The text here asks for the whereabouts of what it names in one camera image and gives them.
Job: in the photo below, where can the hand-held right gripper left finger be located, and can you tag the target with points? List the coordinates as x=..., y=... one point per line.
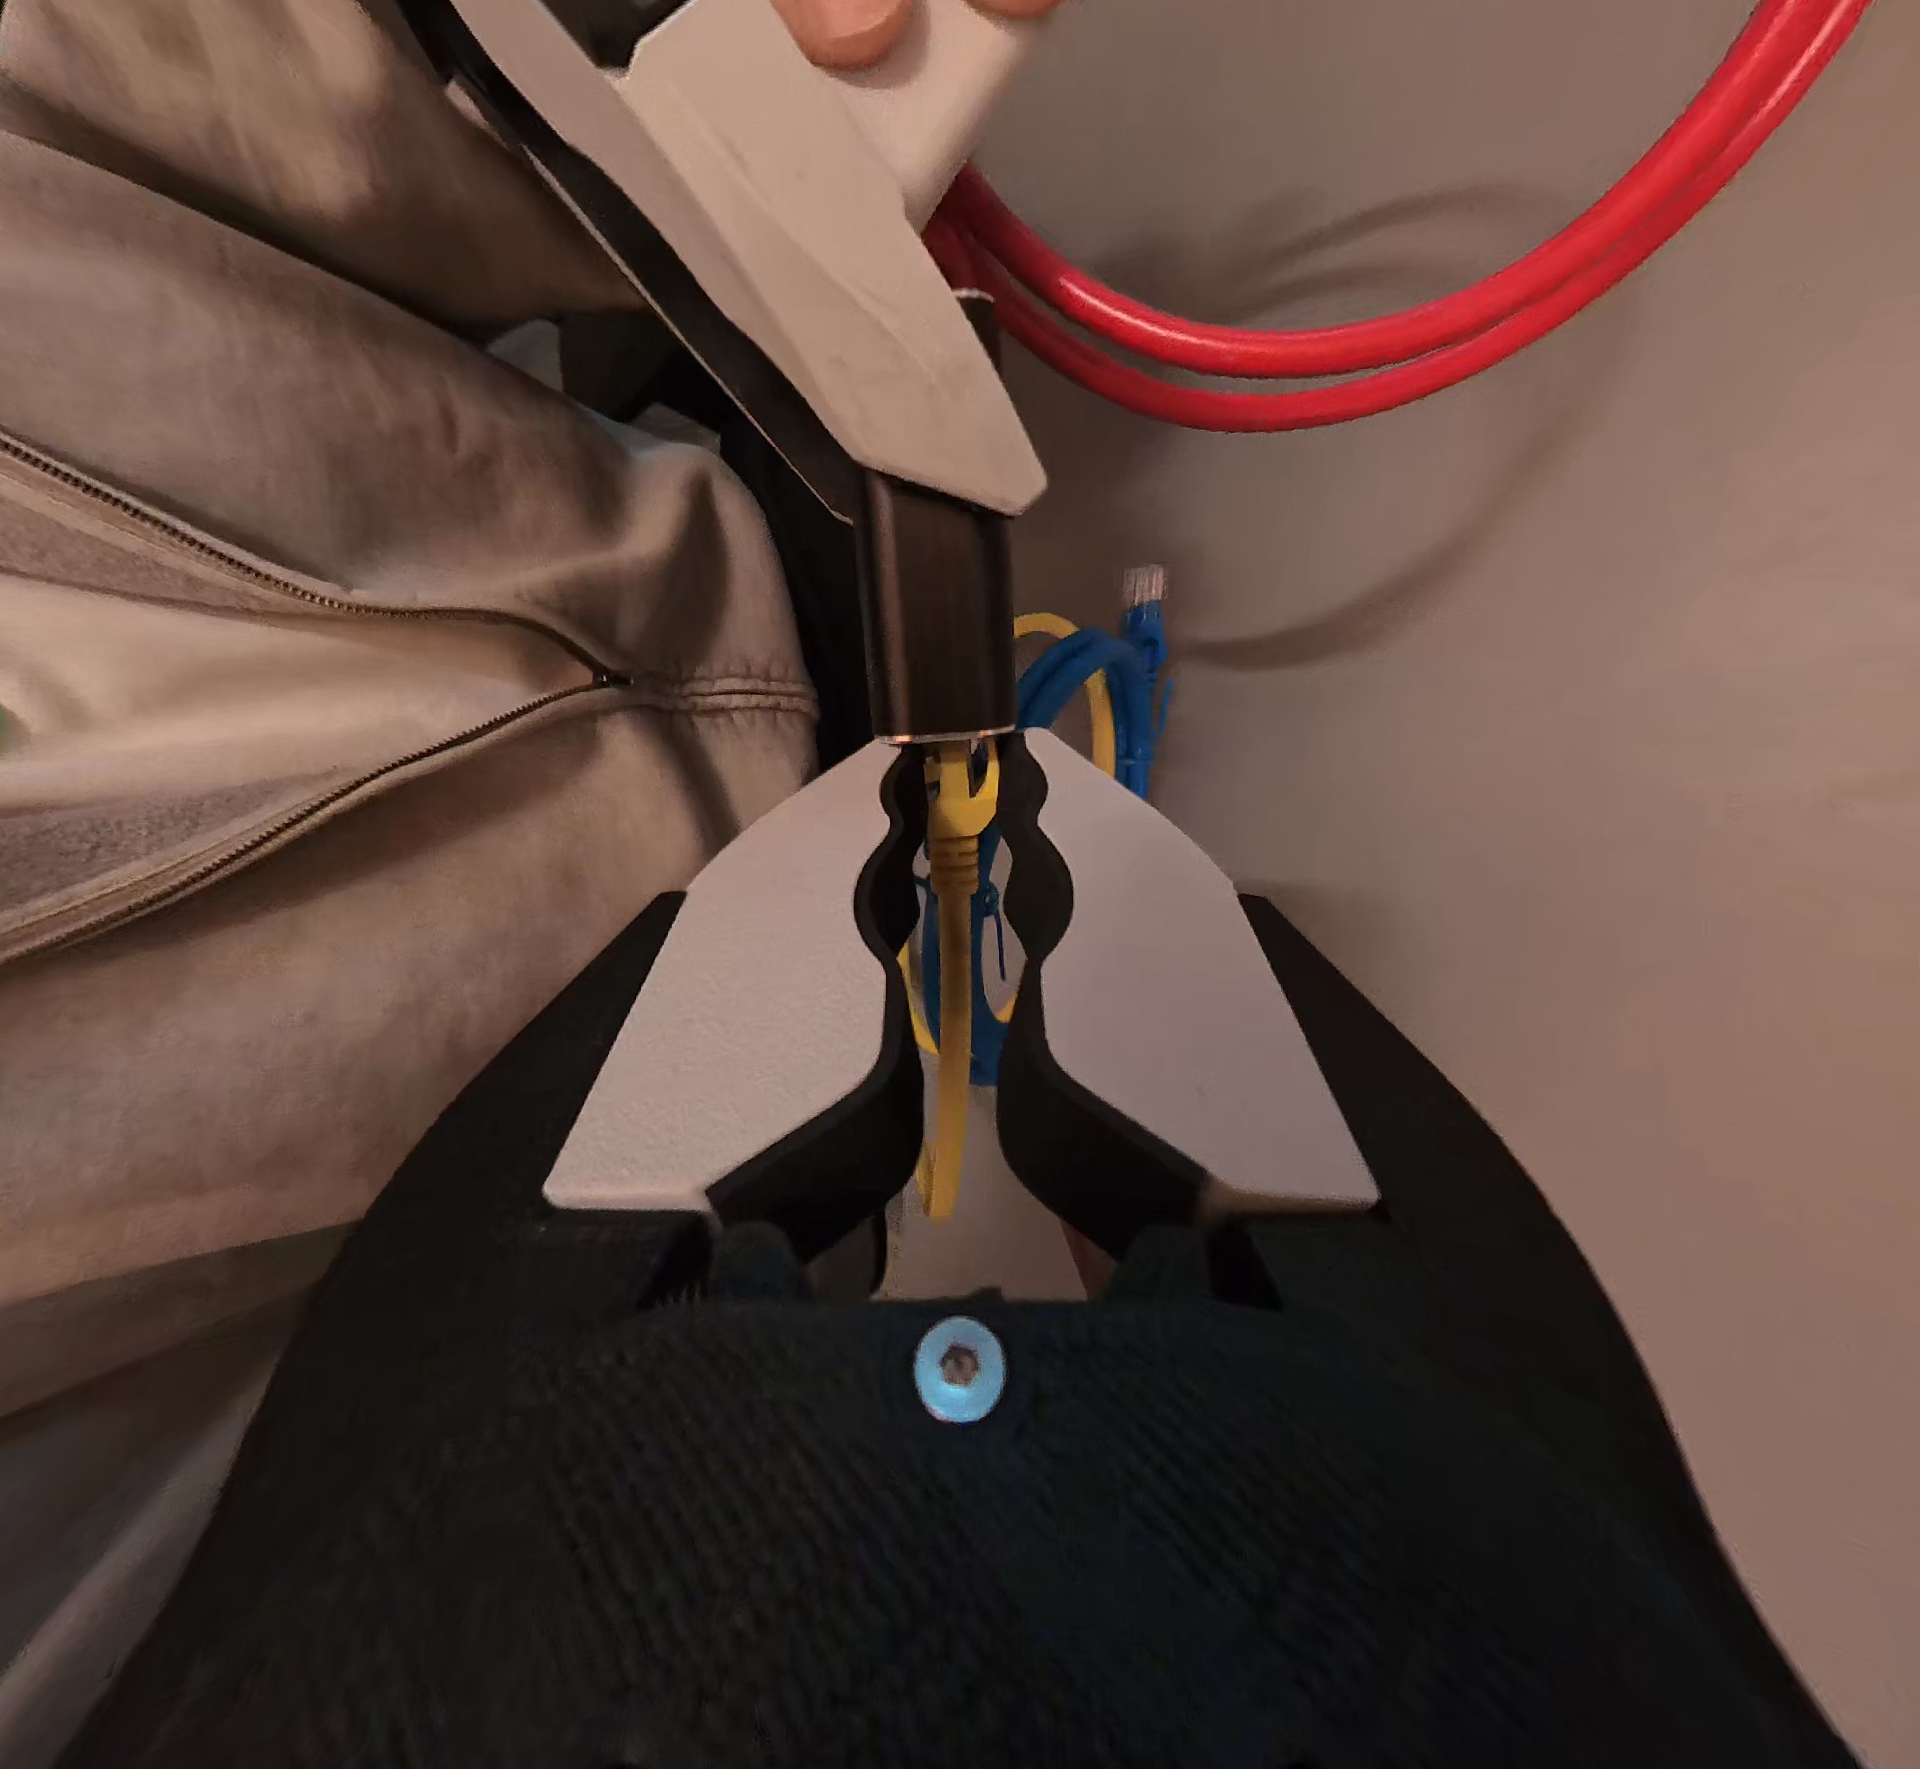
x=735, y=1050

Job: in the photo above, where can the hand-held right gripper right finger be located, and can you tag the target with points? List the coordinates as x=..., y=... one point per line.
x=1200, y=1050

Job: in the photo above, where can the black ethernet splitter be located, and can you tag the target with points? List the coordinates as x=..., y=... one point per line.
x=939, y=614

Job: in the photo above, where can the person's left forearm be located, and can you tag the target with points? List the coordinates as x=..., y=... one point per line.
x=224, y=74

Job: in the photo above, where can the black desk chair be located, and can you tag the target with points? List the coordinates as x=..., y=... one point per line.
x=810, y=570

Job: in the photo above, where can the person's grey zip hoodie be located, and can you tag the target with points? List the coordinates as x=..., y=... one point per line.
x=375, y=900

